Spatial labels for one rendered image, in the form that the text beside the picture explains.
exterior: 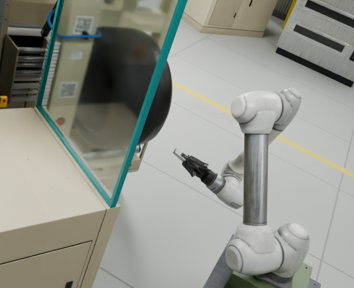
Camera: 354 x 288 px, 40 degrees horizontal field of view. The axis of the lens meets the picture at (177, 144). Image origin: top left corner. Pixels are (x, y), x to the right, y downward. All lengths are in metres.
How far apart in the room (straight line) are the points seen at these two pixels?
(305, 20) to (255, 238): 6.03
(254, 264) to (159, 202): 1.73
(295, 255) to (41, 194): 1.15
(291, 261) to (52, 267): 1.06
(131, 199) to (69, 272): 2.04
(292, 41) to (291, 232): 5.93
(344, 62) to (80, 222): 6.75
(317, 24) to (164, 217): 4.95
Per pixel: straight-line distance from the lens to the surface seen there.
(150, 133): 2.22
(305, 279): 2.42
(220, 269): 2.37
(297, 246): 2.14
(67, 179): 1.51
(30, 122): 1.73
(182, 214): 3.62
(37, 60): 2.45
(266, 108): 1.99
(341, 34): 7.78
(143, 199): 3.61
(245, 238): 2.03
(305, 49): 7.87
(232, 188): 2.42
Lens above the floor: 2.20
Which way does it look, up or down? 30 degrees down
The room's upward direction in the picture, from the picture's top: 22 degrees clockwise
